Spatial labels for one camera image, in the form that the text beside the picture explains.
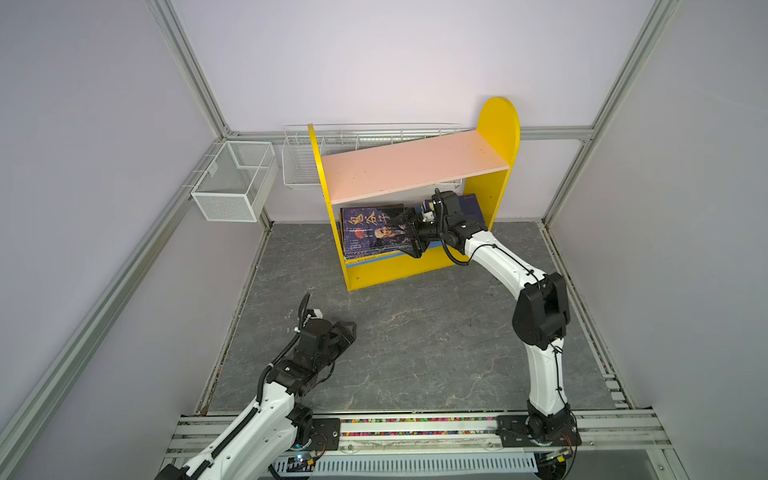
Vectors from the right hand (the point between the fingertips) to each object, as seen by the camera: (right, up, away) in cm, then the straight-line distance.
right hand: (389, 234), depth 85 cm
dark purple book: (-7, +1, +2) cm, 7 cm away
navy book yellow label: (+27, +10, +15) cm, 32 cm away
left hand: (-10, -28, -2) cm, 30 cm away
